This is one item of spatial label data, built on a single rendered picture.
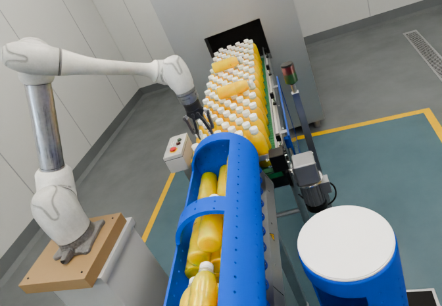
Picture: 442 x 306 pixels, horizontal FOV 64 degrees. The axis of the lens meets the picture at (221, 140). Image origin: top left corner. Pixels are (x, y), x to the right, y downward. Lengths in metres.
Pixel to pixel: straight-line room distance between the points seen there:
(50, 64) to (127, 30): 4.89
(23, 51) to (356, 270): 1.25
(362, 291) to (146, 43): 5.56
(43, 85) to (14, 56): 0.21
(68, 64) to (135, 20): 4.77
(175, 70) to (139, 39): 4.75
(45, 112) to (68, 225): 0.46
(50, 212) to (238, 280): 0.84
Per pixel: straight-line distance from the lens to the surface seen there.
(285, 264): 1.94
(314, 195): 1.86
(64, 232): 1.55
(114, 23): 6.32
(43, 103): 1.59
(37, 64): 1.40
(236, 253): 0.99
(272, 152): 1.63
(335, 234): 1.16
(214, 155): 1.52
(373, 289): 1.10
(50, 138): 1.63
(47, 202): 1.51
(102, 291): 1.62
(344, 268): 1.08
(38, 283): 1.64
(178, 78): 1.50
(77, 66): 1.42
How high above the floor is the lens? 1.90
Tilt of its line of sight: 28 degrees down
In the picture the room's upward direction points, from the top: 24 degrees counter-clockwise
